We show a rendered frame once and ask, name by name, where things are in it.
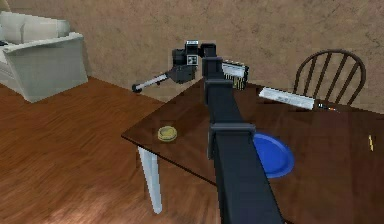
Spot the white black striped box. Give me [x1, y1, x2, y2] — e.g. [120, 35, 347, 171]
[221, 60, 250, 91]

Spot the white sofa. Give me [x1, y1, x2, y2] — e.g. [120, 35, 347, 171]
[0, 11, 89, 104]

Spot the brass round compass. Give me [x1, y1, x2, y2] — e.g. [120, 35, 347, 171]
[157, 125, 178, 143]

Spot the dark wooden chair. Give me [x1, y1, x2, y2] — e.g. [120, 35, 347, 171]
[292, 49, 367, 107]

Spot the blue plate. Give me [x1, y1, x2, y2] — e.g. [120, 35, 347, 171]
[252, 132, 296, 179]

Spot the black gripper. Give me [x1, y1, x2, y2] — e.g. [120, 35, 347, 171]
[131, 48, 199, 94]

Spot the brown wooden table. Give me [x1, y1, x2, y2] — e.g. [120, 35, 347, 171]
[120, 78, 384, 224]

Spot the white long box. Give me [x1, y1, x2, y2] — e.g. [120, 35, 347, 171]
[258, 86, 316, 111]

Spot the small black pen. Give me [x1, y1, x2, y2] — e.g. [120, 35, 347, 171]
[316, 103, 338, 112]

